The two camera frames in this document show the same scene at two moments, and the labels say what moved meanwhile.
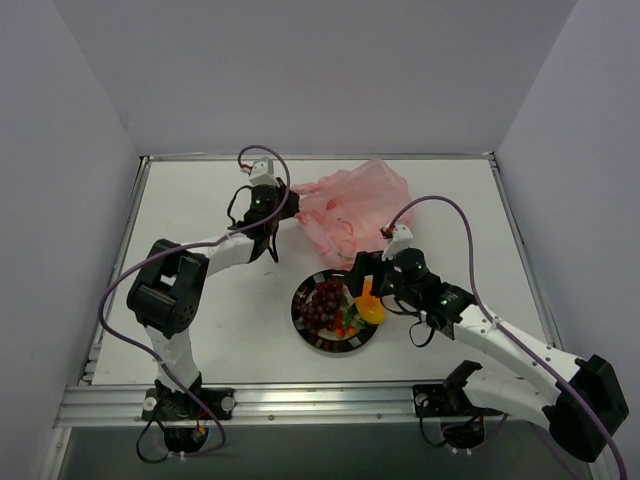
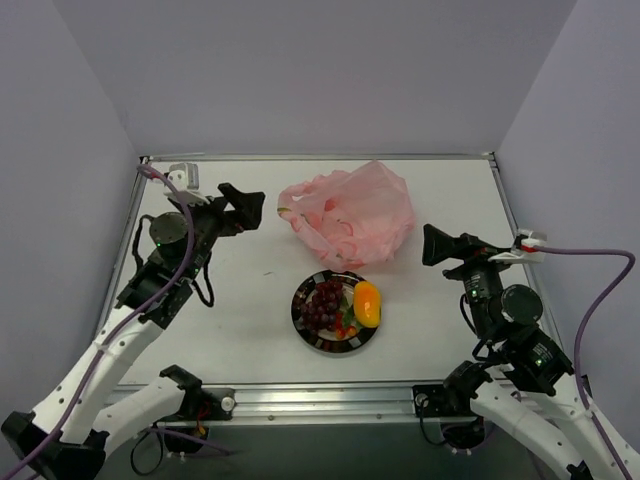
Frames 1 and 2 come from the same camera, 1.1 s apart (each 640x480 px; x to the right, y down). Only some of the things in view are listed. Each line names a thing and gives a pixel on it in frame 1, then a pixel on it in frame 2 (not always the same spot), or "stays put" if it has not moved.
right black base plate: x=440 y=401 stays put
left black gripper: x=288 y=204 → x=220 y=208
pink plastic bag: x=344 y=213 stays put
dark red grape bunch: x=319 y=313 stays put
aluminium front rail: x=372 y=406 stays put
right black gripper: x=364 y=270 → x=463 y=257
